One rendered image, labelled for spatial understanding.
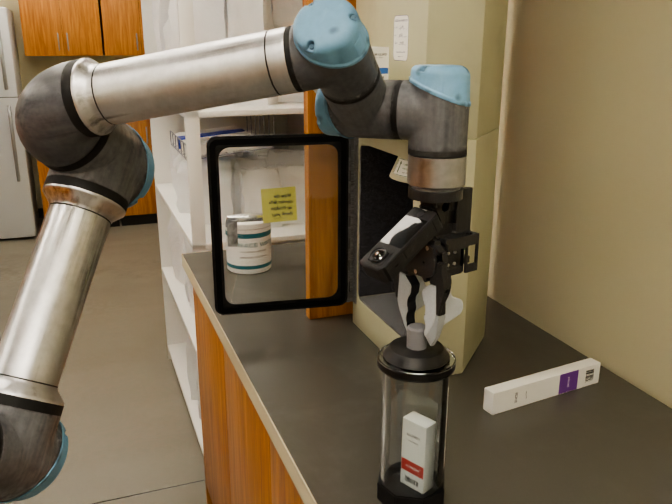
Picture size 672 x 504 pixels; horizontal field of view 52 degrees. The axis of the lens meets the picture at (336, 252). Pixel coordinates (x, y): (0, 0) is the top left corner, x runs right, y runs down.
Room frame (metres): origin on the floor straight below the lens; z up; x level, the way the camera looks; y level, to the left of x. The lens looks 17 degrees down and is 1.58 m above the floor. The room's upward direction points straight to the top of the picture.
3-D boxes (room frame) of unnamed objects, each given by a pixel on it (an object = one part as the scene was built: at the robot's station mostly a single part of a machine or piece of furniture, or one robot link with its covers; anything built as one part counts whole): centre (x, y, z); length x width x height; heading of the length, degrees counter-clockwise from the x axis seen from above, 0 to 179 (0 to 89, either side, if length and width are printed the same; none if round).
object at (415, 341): (0.87, -0.11, 1.18); 0.09 x 0.09 x 0.07
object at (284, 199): (1.47, 0.12, 1.19); 0.30 x 0.01 x 0.40; 103
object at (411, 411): (0.87, -0.11, 1.06); 0.11 x 0.11 x 0.21
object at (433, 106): (0.88, -0.13, 1.50); 0.09 x 0.08 x 0.11; 71
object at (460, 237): (0.88, -0.14, 1.34); 0.09 x 0.08 x 0.12; 126
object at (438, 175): (0.88, -0.13, 1.42); 0.08 x 0.08 x 0.05
